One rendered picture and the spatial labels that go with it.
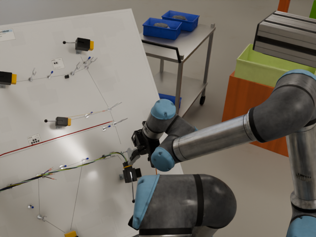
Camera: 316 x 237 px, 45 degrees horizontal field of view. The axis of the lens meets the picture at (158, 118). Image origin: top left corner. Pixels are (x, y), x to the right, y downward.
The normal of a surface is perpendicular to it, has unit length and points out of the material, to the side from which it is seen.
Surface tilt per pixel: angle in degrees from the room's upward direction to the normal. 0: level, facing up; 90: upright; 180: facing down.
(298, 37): 90
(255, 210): 0
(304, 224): 8
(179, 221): 45
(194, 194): 34
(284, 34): 90
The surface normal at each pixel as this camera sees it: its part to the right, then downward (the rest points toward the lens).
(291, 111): -0.04, 0.00
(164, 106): 0.30, -0.57
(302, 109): 0.30, -0.02
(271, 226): 0.05, -0.83
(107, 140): 0.43, -0.18
